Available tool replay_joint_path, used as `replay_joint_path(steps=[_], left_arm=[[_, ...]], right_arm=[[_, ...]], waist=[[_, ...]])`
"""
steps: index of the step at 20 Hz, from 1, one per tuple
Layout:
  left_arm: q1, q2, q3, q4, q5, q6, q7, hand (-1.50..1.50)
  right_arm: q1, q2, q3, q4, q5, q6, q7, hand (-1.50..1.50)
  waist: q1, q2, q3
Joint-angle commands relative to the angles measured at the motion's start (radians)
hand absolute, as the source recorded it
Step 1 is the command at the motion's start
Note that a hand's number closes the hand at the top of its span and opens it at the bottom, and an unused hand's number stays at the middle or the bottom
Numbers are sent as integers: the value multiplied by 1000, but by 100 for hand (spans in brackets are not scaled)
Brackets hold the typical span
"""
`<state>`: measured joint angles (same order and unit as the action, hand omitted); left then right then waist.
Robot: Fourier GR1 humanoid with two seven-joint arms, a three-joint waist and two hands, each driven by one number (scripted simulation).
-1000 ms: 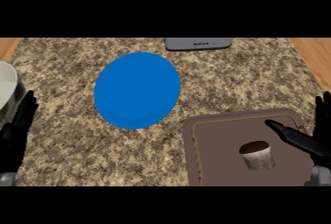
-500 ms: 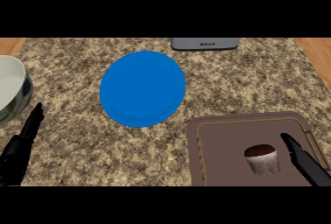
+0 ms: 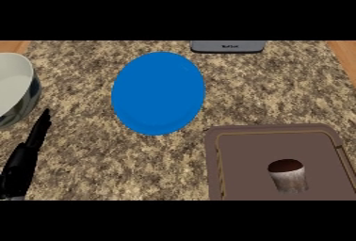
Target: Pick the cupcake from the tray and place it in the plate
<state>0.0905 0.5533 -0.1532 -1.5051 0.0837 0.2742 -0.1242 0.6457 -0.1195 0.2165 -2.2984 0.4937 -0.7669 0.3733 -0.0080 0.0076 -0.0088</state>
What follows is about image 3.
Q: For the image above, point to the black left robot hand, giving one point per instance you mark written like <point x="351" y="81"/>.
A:
<point x="22" y="157"/>

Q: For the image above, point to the blue plate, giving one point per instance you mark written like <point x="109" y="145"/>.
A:
<point x="158" y="93"/>

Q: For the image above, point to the brown tray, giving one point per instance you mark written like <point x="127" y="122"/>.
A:
<point x="249" y="157"/>

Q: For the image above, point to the white bowl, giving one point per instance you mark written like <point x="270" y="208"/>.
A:
<point x="13" y="84"/>

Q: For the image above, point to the grey appliance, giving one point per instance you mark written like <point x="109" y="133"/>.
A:
<point x="227" y="46"/>

